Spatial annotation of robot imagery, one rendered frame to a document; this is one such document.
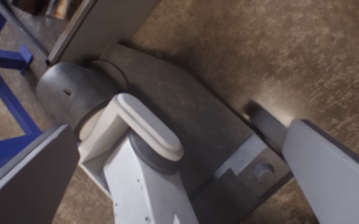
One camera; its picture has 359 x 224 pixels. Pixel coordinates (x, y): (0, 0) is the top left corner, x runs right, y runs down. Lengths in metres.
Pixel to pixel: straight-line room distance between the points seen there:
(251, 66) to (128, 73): 0.40
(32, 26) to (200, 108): 0.56
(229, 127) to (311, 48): 0.38
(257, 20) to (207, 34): 0.17
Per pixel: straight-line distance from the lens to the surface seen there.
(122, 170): 0.43
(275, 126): 0.53
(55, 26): 0.69
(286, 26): 0.75
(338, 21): 0.81
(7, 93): 0.97
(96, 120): 0.47
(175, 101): 0.55
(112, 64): 0.62
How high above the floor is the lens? 0.70
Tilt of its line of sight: 74 degrees down
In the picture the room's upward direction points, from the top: 112 degrees counter-clockwise
